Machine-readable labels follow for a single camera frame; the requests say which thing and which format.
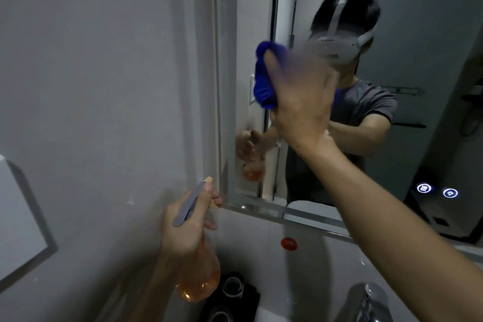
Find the person's left hand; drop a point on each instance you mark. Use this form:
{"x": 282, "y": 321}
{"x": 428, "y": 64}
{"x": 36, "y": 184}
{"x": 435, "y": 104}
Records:
{"x": 181, "y": 231}

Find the person's right hand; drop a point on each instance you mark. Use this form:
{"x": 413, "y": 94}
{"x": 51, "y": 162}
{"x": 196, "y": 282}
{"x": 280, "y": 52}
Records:
{"x": 305, "y": 106}

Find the blue cloth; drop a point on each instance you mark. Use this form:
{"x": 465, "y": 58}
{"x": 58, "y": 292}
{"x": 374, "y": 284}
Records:
{"x": 264, "y": 84}

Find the orange spray bottle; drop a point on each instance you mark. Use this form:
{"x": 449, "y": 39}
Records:
{"x": 200, "y": 280}

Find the rectangular wall mirror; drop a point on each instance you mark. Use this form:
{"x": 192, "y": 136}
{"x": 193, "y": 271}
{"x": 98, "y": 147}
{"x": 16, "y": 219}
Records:
{"x": 415, "y": 69}

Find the person's right forearm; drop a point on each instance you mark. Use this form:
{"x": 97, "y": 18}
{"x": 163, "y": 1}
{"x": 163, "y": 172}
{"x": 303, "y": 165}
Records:
{"x": 400, "y": 242}

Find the clear glass cup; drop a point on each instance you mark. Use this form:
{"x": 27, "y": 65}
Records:
{"x": 220, "y": 315}
{"x": 233, "y": 287}

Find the black tray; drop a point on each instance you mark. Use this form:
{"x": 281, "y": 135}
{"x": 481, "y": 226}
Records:
{"x": 251, "y": 303}

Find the chrome faucet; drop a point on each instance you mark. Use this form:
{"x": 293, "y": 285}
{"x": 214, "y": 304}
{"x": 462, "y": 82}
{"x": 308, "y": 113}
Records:
{"x": 362, "y": 303}

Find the white wall switch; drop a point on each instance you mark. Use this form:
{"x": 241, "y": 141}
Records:
{"x": 19, "y": 220}

